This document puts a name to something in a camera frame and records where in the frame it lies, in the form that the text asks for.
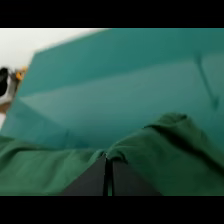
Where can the green garment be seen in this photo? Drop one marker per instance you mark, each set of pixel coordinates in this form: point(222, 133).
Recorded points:
point(173, 156)

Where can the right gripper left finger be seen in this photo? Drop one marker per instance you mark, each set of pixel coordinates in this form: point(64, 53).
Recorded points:
point(91, 181)

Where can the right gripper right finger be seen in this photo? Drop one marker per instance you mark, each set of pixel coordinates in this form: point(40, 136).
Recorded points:
point(128, 183)

